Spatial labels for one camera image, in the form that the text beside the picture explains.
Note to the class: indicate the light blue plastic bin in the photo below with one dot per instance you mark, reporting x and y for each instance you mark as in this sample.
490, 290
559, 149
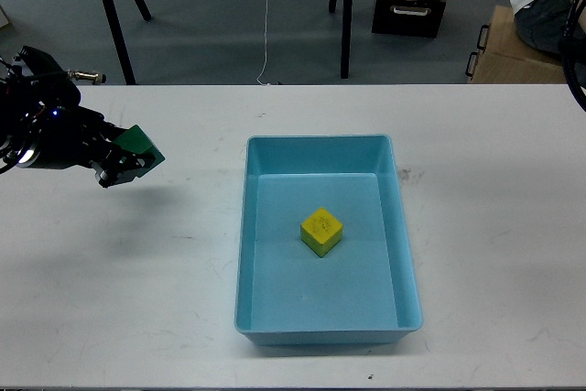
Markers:
364, 290

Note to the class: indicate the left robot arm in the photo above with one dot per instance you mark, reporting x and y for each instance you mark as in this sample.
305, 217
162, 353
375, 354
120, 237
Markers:
34, 85

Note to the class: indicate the yellow block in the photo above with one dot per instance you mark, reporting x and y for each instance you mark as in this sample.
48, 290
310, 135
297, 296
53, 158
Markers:
321, 231

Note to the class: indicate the cardboard box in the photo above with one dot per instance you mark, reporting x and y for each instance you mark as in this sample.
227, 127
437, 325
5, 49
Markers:
501, 57

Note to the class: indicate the black left stand legs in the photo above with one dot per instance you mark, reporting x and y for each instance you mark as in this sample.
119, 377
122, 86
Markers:
118, 36

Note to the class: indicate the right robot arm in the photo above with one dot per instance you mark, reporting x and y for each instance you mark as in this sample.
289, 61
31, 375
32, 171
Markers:
572, 52

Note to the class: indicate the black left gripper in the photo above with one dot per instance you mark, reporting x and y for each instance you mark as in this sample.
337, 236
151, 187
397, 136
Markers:
84, 138

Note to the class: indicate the green block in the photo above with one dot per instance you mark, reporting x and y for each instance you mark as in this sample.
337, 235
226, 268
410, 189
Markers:
140, 154

